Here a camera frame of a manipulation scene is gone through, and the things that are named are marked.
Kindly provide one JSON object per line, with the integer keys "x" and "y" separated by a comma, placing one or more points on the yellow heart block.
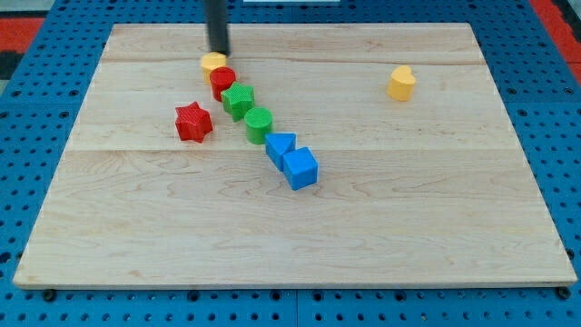
{"x": 401, "y": 83}

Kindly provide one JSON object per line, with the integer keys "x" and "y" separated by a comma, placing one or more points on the red cylinder block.
{"x": 221, "y": 79}

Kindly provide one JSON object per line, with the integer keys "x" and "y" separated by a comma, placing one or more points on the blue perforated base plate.
{"x": 45, "y": 92}

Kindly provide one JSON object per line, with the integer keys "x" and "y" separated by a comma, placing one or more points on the wooden board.
{"x": 435, "y": 192}

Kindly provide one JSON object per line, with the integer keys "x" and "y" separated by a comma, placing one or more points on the blue cube block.
{"x": 300, "y": 168}

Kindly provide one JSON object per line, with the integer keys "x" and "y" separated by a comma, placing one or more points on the red star block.
{"x": 193, "y": 122}

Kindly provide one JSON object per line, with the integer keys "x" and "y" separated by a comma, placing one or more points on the green star block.
{"x": 237, "y": 100}

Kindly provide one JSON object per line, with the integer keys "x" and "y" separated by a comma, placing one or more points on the green cylinder block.
{"x": 258, "y": 122}

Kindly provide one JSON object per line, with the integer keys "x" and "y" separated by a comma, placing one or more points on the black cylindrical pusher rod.
{"x": 217, "y": 26}

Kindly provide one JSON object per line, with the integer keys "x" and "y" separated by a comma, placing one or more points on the yellow hexagon block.
{"x": 211, "y": 61}

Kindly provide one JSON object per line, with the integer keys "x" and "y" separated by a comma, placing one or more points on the blue triangle block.
{"x": 277, "y": 145}

